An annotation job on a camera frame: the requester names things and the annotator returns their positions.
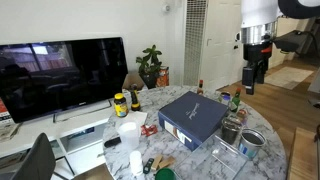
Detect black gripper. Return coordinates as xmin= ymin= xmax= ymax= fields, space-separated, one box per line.
xmin=242 ymin=42 xmax=274 ymax=96

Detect dark blue box lid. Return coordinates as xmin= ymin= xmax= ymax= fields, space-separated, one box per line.
xmin=157 ymin=90 xmax=230 ymax=144

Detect open brown cardboard box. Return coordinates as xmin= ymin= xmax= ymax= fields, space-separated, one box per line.
xmin=122 ymin=73 xmax=148 ymax=93

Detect green round lid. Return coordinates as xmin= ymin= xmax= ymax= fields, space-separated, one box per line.
xmin=154 ymin=167 xmax=177 ymax=180

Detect yellow lid vitamin bottle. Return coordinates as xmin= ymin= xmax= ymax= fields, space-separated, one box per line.
xmin=113 ymin=92 xmax=129 ymax=118

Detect red white box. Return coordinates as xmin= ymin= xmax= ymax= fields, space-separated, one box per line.
xmin=0 ymin=98 xmax=12 ymax=126

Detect green glass bottle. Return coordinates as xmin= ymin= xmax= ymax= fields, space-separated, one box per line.
xmin=229 ymin=87 xmax=242 ymax=113

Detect beige floor rug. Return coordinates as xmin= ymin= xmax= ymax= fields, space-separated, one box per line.
xmin=264 ymin=66 xmax=315 ymax=90

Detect white bottle blue cap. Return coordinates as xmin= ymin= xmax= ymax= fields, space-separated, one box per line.
xmin=221 ymin=94 xmax=232 ymax=107

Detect plain white door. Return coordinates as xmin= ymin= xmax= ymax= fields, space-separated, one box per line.
xmin=199 ymin=0 xmax=246 ymax=91

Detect clear cup of coffee beans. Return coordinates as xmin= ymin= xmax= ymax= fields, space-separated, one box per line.
xmin=221 ymin=116 xmax=243 ymax=145

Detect red cap hot sauce bottle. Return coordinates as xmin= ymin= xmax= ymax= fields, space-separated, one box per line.
xmin=196 ymin=79 xmax=205 ymax=96

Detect metal can blue label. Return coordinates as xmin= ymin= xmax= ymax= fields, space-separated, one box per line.
xmin=238 ymin=128 xmax=267 ymax=160

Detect wooden side table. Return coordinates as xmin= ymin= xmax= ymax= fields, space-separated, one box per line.
xmin=288 ymin=126 xmax=320 ymax=180

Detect clear plastic tray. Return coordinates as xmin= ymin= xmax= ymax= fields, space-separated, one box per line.
xmin=173 ymin=133 xmax=249 ymax=180

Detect potted green plant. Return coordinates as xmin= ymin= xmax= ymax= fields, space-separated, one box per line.
xmin=135 ymin=44 xmax=163 ymax=89

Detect wooden block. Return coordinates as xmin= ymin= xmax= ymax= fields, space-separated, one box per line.
xmin=151 ymin=153 xmax=164 ymax=172
xmin=158 ymin=156 xmax=176 ymax=170

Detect black yellow bottle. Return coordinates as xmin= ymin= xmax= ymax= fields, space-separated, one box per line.
xmin=129 ymin=83 xmax=142 ymax=112

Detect white paper napkin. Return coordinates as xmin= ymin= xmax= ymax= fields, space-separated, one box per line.
xmin=114 ymin=110 xmax=148 ymax=131

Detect translucent plastic cup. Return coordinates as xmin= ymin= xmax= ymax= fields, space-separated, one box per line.
xmin=117 ymin=121 xmax=141 ymax=150

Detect white pill bottle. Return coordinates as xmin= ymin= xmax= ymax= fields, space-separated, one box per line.
xmin=129 ymin=150 xmax=144 ymax=177

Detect black remote control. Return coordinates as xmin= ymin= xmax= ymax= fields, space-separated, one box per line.
xmin=103 ymin=136 xmax=122 ymax=149

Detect flat screen television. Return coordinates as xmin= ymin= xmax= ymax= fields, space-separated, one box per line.
xmin=0 ymin=36 xmax=129 ymax=124

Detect white television stand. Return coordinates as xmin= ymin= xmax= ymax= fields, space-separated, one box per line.
xmin=0 ymin=99 xmax=124 ymax=178

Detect black chair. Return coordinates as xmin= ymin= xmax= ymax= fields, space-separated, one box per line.
xmin=11 ymin=132 xmax=114 ymax=180

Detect stack of papers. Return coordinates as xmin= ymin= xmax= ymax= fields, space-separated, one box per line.
xmin=0 ymin=123 xmax=21 ymax=142

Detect wall heater grille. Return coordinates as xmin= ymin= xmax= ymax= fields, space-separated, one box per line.
xmin=183 ymin=0 xmax=208 ymax=87

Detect round wall thermostat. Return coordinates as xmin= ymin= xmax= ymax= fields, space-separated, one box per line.
xmin=161 ymin=3 xmax=172 ymax=14

